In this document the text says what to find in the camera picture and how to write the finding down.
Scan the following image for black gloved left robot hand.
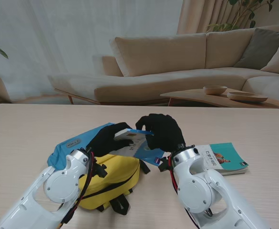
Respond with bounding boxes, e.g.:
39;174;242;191
86;122;134;158

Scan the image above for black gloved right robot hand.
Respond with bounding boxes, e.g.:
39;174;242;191
135;114;186;155

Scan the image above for blue and white book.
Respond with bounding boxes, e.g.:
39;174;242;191
110;128;165;167

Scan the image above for blue and yellow school backpack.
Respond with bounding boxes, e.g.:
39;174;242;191
47;123;151;216

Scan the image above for wooden coffee table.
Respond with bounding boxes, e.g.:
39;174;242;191
160;87;279;113

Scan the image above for beige sofa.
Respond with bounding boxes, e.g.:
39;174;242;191
48;23;279;105

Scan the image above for teal book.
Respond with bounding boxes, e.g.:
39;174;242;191
196;142;249;177

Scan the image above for small deep wooden bowl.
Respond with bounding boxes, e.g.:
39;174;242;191
203;85;228;95

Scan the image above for wide shallow wooden bowl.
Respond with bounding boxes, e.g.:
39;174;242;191
227;92;269;103

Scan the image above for white sheer curtain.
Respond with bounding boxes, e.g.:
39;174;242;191
0;0;185;104

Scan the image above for beige curtain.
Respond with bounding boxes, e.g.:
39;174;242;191
176;0;258;35

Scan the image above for tall green leafy plant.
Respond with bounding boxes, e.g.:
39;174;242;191
207;0;276;33

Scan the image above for grey sofa cushion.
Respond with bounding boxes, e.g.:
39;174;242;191
234;28;279;70

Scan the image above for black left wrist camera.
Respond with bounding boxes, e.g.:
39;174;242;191
93;158;108;178

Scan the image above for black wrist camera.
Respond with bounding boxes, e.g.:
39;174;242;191
158;157;172;172
93;158;108;178

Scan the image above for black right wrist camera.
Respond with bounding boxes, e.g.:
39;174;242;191
158;157;172;172

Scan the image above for left arm red black cables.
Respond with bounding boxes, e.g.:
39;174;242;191
58;152;97;225

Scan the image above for arm red black cables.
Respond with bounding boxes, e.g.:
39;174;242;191
167;155;202;229
58;152;97;225

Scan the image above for right arm red black cables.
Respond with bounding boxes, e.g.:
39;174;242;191
167;155;202;229

